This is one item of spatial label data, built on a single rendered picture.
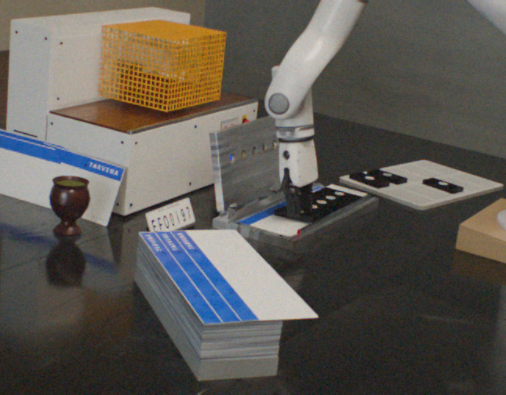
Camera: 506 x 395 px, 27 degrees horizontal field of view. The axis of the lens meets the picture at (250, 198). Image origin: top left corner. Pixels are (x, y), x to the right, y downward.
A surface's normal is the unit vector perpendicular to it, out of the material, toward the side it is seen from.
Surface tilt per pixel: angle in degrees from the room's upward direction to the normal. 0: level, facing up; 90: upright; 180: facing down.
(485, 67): 90
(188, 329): 90
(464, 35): 90
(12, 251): 0
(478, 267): 0
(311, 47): 44
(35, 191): 63
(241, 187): 76
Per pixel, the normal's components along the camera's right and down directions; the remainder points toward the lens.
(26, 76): -0.50, 0.21
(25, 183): -0.37, -0.24
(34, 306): 0.11, -0.95
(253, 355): 0.34, 0.32
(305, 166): 0.86, 0.04
